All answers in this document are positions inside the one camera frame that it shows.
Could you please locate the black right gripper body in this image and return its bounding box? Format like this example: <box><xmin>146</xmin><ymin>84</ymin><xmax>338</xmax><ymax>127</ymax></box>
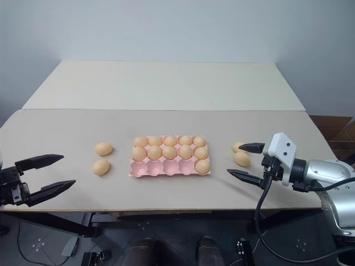
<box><xmin>260</xmin><ymin>155</ymin><xmax>287</xmax><ymax>190</ymax></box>

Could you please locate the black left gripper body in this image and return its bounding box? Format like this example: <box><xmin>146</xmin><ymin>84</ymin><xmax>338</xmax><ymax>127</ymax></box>
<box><xmin>0</xmin><ymin>165</ymin><xmax>31</xmax><ymax>207</ymax></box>

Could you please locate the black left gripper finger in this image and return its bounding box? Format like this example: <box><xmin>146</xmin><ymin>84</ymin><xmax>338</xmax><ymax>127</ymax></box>
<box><xmin>23</xmin><ymin>180</ymin><xmax>77</xmax><ymax>207</ymax></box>
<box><xmin>14</xmin><ymin>154</ymin><xmax>65</xmax><ymax>176</ymax></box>

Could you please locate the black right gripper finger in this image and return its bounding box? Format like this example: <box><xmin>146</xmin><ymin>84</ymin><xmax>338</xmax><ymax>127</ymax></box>
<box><xmin>238</xmin><ymin>142</ymin><xmax>266</xmax><ymax>155</ymax></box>
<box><xmin>226</xmin><ymin>168</ymin><xmax>265</xmax><ymax>190</ymax></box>

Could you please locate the pink egg tray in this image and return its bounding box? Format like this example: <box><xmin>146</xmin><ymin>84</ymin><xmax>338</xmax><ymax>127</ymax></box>
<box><xmin>128</xmin><ymin>135</ymin><xmax>214</xmax><ymax>177</ymax></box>

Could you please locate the grey floor pedal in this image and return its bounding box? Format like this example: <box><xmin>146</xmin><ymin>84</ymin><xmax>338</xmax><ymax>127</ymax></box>
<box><xmin>61</xmin><ymin>236</ymin><xmax>80</xmax><ymax>258</ymax></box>

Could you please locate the black clamp-like object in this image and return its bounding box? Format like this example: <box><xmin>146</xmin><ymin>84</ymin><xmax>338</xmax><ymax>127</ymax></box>
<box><xmin>235</xmin><ymin>237</ymin><xmax>250</xmax><ymax>266</ymax></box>

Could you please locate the black floor device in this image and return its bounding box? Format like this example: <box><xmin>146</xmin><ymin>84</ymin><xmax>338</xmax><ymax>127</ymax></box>
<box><xmin>81</xmin><ymin>249</ymin><xmax>112</xmax><ymax>266</ymax></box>

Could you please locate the dark rounded shape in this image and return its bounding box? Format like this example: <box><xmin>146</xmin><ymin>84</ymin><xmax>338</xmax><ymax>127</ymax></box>
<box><xmin>195</xmin><ymin>236</ymin><xmax>222</xmax><ymax>266</ymax></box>
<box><xmin>129</xmin><ymin>238</ymin><xmax>165</xmax><ymax>266</ymax></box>

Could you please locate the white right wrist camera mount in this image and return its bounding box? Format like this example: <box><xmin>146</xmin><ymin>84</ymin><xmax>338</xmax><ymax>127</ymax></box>
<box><xmin>262</xmin><ymin>132</ymin><xmax>298</xmax><ymax>186</ymax></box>

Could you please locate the black table frame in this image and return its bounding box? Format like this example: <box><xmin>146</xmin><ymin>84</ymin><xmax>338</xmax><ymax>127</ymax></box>
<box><xmin>0</xmin><ymin>209</ymin><xmax>324</xmax><ymax>238</ymax></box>

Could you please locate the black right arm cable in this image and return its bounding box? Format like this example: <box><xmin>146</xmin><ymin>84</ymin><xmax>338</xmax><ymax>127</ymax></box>
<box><xmin>255</xmin><ymin>166</ymin><xmax>345</xmax><ymax>261</ymax></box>

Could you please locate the thin black floor cable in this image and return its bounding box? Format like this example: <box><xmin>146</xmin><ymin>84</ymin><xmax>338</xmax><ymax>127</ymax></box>
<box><xmin>16</xmin><ymin>218</ymin><xmax>84</xmax><ymax>263</ymax></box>

